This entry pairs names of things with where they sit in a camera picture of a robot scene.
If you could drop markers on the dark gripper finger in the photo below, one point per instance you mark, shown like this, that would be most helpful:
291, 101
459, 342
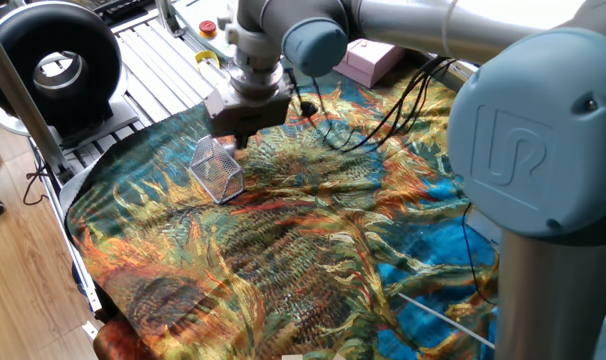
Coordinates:
245, 140
238, 141

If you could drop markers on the silver Schunk gripper body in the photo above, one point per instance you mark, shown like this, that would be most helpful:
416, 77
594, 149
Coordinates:
248, 112

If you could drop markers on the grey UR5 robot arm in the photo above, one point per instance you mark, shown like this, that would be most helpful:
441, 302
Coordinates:
553, 300

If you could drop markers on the yellow plastic hook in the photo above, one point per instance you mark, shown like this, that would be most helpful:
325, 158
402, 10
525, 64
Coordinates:
205, 53

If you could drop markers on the white teach pendant red button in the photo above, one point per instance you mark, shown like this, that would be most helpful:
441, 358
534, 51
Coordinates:
193, 12

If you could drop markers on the sunflower painting print cloth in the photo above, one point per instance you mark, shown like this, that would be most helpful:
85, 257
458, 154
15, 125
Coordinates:
308, 240

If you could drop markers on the pink gift box with ribbon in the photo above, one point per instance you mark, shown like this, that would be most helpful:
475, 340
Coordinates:
368, 62

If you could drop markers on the black keyboard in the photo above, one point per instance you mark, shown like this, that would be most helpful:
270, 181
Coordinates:
118, 7

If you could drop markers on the grey metal bracket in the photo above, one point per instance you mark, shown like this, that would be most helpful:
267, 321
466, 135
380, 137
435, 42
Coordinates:
169, 20

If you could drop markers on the aluminium frame post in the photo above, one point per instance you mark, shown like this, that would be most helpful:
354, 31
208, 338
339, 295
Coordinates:
18, 95

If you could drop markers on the white frame bracket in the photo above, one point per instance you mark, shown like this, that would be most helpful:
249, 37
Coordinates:
90, 330

